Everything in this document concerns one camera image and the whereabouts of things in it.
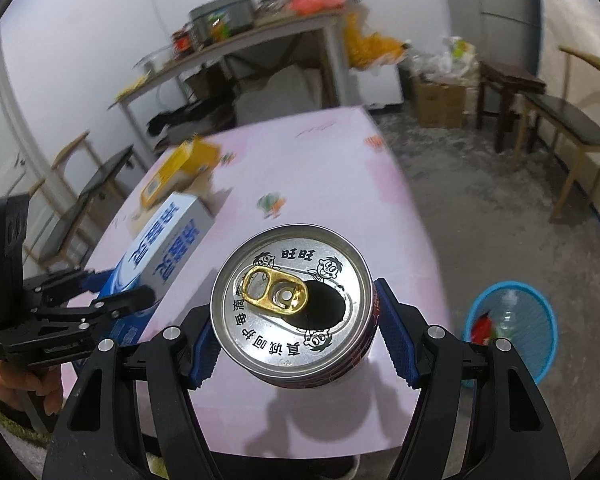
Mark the red snack bag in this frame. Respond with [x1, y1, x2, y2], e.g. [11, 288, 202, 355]
[470, 311, 496, 346]

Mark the blue toothpaste box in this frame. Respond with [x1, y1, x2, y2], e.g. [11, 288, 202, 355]
[98, 192, 213, 346]

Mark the clear green plastic bottle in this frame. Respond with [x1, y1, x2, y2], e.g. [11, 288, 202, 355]
[494, 289, 519, 338]

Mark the yellow white medicine box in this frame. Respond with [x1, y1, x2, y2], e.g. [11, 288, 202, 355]
[140, 136, 221, 209]

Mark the red drink can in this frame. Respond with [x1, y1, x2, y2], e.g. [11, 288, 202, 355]
[210, 224, 380, 389]

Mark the blue trash basket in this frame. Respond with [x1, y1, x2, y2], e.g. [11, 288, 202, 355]
[463, 281, 558, 384]

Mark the left hand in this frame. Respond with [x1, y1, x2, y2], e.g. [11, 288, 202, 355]
[0, 361, 64, 415]

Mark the wooden chair dark seat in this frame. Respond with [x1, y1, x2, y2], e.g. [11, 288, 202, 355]
[23, 130, 148, 272]

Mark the wooden chair by fridge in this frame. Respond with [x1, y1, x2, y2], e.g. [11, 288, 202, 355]
[512, 44, 600, 223]

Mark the cardboard box on floor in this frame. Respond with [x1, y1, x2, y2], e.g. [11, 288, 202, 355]
[413, 77, 466, 129]

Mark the grey metal pot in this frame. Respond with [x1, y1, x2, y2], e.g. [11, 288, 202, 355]
[188, 0, 256, 46]

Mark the dark wooden stool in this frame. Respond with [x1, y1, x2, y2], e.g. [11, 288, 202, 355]
[476, 61, 546, 154]

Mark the grey metal shelf table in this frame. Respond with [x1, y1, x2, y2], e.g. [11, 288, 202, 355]
[109, 10, 353, 153]

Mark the yellow plastic bag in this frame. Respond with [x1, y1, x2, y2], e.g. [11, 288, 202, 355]
[343, 13, 408, 70]

